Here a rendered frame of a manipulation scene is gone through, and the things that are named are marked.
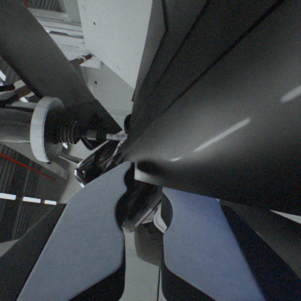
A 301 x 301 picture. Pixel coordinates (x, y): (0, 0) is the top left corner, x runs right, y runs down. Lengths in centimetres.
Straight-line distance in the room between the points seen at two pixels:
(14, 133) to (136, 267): 715
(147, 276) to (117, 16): 717
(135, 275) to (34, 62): 719
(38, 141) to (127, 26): 37
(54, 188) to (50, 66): 1259
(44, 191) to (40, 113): 1283
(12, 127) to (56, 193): 1260
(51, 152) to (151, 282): 728
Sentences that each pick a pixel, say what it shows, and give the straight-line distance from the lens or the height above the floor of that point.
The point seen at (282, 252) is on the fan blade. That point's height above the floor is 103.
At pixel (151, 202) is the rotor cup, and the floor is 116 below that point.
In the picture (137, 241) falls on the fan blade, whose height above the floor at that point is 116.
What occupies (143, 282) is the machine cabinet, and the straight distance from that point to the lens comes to 746.
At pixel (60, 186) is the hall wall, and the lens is 1284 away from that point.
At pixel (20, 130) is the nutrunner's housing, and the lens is 26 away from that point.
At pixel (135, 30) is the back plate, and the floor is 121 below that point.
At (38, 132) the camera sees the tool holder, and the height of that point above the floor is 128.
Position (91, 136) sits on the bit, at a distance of 25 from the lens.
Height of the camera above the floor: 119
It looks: 4 degrees down
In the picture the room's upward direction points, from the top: 84 degrees counter-clockwise
